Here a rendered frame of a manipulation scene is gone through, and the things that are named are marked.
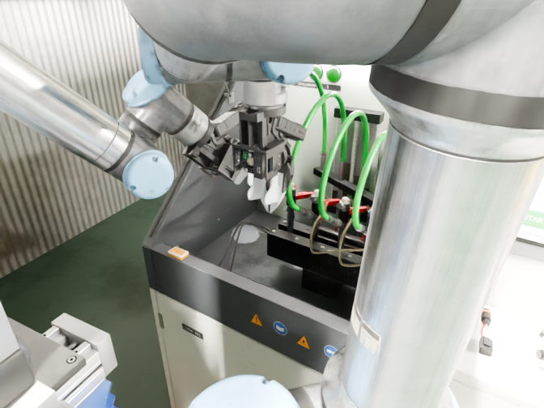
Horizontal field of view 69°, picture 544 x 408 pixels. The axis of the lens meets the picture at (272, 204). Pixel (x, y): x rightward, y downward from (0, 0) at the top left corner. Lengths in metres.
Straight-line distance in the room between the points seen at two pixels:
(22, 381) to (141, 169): 0.30
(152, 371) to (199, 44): 2.01
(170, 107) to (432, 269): 0.60
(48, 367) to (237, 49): 0.71
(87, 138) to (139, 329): 1.82
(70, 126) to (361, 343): 0.46
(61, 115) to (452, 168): 0.50
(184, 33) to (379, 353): 0.24
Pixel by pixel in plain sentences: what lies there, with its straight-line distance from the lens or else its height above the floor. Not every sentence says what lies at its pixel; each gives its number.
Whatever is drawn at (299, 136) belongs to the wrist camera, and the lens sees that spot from 0.77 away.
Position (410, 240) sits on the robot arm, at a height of 1.47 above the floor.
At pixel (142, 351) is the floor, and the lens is 2.23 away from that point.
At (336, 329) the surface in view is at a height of 0.95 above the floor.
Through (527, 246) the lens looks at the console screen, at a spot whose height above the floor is 1.13.
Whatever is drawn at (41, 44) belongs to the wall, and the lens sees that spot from 2.98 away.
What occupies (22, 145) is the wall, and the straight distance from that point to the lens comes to 2.93.
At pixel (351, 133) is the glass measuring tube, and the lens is 1.26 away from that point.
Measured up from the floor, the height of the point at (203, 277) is 0.93.
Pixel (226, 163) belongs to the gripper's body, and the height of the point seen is 1.29.
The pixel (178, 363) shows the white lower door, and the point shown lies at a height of 0.51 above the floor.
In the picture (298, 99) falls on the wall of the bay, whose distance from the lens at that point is 1.35.
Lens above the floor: 1.59
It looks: 28 degrees down
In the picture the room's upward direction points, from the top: straight up
